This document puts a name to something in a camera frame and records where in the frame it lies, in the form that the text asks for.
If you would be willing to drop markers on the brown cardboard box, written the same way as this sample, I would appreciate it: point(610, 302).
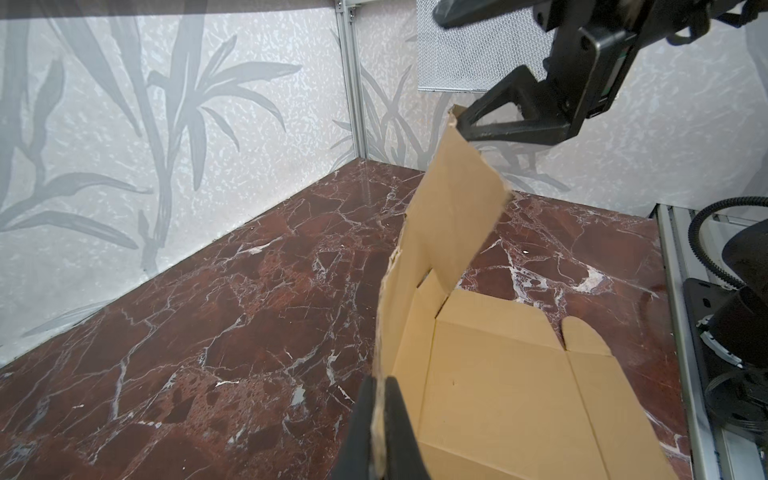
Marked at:
point(491, 389)

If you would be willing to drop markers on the aluminium cage frame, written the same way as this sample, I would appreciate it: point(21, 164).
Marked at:
point(345, 11)

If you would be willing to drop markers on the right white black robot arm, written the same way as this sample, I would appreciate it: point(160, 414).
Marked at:
point(520, 108)

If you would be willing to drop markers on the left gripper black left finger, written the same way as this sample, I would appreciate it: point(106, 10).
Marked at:
point(354, 458)

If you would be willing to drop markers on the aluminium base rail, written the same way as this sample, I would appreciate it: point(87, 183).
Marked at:
point(716, 453)

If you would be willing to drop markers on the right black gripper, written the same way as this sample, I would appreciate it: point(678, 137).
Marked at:
point(600, 54)

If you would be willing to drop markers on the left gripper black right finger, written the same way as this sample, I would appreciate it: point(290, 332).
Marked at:
point(403, 457)

